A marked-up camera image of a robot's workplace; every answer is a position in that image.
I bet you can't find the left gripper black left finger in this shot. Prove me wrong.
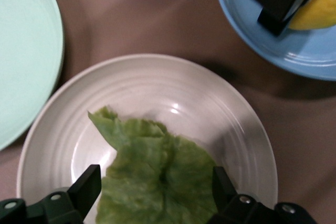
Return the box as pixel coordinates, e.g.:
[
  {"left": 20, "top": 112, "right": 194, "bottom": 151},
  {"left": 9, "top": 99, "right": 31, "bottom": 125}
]
[{"left": 0, "top": 164, "right": 102, "bottom": 224}]

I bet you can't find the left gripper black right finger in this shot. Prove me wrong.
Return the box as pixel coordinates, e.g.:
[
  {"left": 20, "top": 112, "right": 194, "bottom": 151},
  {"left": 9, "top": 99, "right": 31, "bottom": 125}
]
[{"left": 207, "top": 165, "right": 316, "bottom": 224}]

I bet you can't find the yellow lemon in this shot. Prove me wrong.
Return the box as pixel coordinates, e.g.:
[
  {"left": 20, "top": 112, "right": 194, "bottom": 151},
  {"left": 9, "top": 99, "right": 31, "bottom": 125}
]
[{"left": 287, "top": 0, "right": 336, "bottom": 30}]

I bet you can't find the green lettuce leaf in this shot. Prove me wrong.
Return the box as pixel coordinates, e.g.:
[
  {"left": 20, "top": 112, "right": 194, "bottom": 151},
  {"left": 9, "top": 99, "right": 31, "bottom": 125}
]
[{"left": 87, "top": 105, "right": 219, "bottom": 224}]

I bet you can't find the blue plate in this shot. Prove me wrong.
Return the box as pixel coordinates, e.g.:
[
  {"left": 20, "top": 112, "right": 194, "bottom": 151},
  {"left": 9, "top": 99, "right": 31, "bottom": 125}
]
[{"left": 212, "top": 0, "right": 336, "bottom": 81}]

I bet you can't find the beige plate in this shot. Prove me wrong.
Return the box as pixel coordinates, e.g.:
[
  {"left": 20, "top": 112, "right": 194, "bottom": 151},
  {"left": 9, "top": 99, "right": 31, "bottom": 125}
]
[{"left": 16, "top": 53, "right": 279, "bottom": 224}]

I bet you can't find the mint green plate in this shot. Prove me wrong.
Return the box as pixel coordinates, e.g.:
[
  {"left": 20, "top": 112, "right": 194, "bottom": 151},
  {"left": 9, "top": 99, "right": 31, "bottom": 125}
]
[{"left": 0, "top": 0, "right": 66, "bottom": 152}]

